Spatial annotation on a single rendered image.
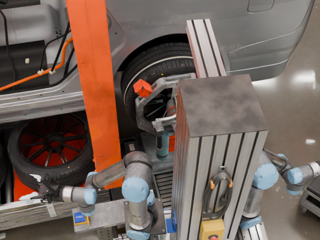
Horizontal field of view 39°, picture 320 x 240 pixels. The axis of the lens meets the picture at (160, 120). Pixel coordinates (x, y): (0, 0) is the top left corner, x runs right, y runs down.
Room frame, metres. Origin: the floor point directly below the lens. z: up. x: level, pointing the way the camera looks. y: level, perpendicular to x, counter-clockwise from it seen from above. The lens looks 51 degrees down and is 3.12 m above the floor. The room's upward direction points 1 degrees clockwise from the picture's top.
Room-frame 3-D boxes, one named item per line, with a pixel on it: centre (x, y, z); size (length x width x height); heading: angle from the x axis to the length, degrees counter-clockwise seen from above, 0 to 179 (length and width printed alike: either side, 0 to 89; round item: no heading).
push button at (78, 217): (1.36, 0.51, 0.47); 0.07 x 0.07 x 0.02; 14
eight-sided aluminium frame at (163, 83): (1.99, -0.11, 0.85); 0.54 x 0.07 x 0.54; 104
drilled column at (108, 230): (1.39, 0.38, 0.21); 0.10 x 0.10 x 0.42; 14
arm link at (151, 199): (1.18, 0.08, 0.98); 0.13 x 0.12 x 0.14; 173
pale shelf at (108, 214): (1.40, 0.35, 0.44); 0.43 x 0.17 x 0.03; 104
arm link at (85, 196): (1.09, 0.36, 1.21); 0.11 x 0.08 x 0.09; 83
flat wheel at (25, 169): (1.97, 0.77, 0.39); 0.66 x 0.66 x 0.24
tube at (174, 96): (1.84, -0.04, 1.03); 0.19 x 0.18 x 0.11; 14
